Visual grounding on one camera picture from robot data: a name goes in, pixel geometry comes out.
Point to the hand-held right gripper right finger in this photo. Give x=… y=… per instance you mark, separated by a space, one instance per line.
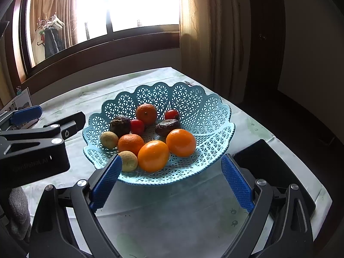
x=236 y=182

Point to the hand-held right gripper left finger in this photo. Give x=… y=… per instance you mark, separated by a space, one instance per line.
x=107 y=182

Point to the brown longan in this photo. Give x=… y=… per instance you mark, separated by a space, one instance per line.
x=129 y=162
x=109 y=139

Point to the black flat panel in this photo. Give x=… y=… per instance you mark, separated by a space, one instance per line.
x=268 y=161

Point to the hanging clothes on hangers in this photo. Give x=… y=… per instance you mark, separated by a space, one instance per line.
x=52 y=40

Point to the small red tomato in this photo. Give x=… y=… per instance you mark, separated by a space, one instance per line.
x=172 y=114

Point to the person's left hand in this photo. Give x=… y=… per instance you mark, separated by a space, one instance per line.
x=18 y=212

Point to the beige curtain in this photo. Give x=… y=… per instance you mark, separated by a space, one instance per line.
x=209 y=32
x=5 y=72

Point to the dark purple passion fruit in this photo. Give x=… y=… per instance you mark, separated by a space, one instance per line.
x=120 y=125
x=168 y=127

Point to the small orange mandarin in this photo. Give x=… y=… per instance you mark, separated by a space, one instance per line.
x=131 y=143

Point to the white green patterned tablecloth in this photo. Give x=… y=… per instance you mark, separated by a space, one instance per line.
x=174 y=220

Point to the light blue plastic fruit basket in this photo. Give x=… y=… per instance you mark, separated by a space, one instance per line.
x=204 y=129

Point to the dark wooden framed window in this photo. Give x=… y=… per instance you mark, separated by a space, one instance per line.
x=121 y=45

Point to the binder clip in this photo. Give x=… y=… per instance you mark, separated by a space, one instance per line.
x=18 y=90

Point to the large red tomato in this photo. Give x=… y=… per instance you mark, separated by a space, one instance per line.
x=137 y=126

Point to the large smooth orange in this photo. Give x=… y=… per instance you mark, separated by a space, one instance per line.
x=153 y=156

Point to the photo collage board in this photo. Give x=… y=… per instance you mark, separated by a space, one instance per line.
x=24 y=99

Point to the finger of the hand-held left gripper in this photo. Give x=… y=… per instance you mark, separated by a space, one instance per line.
x=27 y=114
x=71 y=125

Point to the dimpled orange mandarin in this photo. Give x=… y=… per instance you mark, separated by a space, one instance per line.
x=146 y=113

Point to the round smooth orange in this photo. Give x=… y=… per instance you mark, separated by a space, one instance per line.
x=180 y=142

